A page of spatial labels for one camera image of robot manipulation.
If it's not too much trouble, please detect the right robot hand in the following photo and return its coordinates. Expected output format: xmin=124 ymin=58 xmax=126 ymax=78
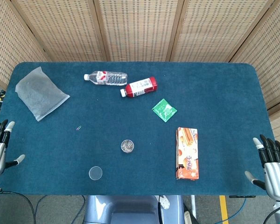
xmin=244 ymin=134 xmax=280 ymax=201

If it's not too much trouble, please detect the orange biscuit box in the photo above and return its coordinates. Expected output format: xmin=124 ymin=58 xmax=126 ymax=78
xmin=175 ymin=126 xmax=200 ymax=181

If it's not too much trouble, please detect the frosted plastic zip bag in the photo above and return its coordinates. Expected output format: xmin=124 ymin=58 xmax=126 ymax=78
xmin=15 ymin=66 xmax=70 ymax=122

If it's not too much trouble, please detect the white power strip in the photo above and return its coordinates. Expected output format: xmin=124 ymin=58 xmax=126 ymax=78
xmin=183 ymin=210 xmax=196 ymax=224

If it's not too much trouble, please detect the round clear plastic lid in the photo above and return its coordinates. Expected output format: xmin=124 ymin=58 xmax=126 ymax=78
xmin=88 ymin=166 xmax=103 ymax=181

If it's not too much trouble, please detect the green snack packet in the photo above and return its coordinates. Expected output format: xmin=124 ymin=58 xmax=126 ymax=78
xmin=151 ymin=98 xmax=178 ymax=123

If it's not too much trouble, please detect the clear water bottle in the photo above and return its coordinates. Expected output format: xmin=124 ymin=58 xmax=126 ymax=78
xmin=84 ymin=70 xmax=128 ymax=86

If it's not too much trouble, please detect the blue table cloth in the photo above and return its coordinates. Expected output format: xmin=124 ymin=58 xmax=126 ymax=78
xmin=0 ymin=61 xmax=276 ymax=196

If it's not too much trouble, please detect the robot torso base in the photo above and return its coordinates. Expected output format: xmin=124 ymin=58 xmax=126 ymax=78
xmin=83 ymin=195 xmax=185 ymax=224

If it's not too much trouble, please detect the red drink bottle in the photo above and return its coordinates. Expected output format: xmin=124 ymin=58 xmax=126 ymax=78
xmin=120 ymin=76 xmax=158 ymax=98

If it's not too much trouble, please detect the woven bamboo folding screen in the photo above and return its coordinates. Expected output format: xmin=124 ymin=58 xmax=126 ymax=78
xmin=0 ymin=0 xmax=280 ymax=145

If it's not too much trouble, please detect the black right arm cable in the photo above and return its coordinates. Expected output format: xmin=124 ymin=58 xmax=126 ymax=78
xmin=262 ymin=205 xmax=280 ymax=224

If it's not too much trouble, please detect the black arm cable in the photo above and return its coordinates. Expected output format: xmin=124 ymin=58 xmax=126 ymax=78
xmin=262 ymin=205 xmax=280 ymax=224
xmin=0 ymin=190 xmax=37 ymax=224

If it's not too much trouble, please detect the blue floor cable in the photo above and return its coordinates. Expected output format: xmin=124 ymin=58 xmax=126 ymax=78
xmin=224 ymin=197 xmax=248 ymax=224

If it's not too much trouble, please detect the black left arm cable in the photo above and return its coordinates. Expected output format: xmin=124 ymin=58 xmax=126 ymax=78
xmin=0 ymin=190 xmax=37 ymax=224

